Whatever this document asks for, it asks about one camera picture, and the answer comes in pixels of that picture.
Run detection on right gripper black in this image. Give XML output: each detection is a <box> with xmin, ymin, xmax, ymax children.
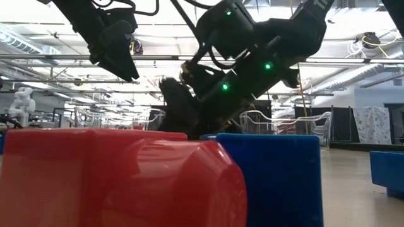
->
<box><xmin>157</xmin><ymin>52</ymin><xmax>301</xmax><ymax>139</ymax></box>

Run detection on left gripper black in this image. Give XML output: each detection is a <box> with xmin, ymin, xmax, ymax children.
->
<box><xmin>89</xmin><ymin>21</ymin><xmax>140</xmax><ymax>82</ymax></box>

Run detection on small blue block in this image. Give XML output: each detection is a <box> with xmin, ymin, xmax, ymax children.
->
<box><xmin>369</xmin><ymin>150</ymin><xmax>404</xmax><ymax>199</ymax></box>

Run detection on clear plastic bin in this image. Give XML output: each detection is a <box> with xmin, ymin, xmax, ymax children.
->
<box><xmin>239</xmin><ymin>110</ymin><xmax>332</xmax><ymax>149</ymax></box>
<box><xmin>74</xmin><ymin>106</ymin><xmax>167</xmax><ymax>132</ymax></box>

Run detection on white robot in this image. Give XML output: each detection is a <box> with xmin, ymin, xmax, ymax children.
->
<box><xmin>8</xmin><ymin>87</ymin><xmax>36</xmax><ymax>129</ymax></box>

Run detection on white patterned cloth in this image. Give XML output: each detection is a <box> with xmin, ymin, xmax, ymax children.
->
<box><xmin>352</xmin><ymin>106</ymin><xmax>392</xmax><ymax>145</ymax></box>

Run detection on black ceiling cable reel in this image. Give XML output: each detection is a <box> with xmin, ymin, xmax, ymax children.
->
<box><xmin>362</xmin><ymin>31</ymin><xmax>381</xmax><ymax>50</ymax></box>
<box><xmin>129</xmin><ymin>37</ymin><xmax>145</xmax><ymax>56</ymax></box>

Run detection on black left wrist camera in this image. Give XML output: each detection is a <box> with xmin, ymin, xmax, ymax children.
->
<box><xmin>100</xmin><ymin>8</ymin><xmax>139</xmax><ymax>35</ymax></box>

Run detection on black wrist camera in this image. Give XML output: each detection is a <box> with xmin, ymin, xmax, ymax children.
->
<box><xmin>194</xmin><ymin>0</ymin><xmax>255</xmax><ymax>61</ymax></box>
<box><xmin>100</xmin><ymin>8</ymin><xmax>139</xmax><ymax>35</ymax></box>

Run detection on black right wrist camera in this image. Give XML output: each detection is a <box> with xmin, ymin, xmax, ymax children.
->
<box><xmin>194</xmin><ymin>0</ymin><xmax>255</xmax><ymax>61</ymax></box>

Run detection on black partition wall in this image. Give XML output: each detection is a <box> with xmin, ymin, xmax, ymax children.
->
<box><xmin>150</xmin><ymin>100</ymin><xmax>360</xmax><ymax>143</ymax></box>

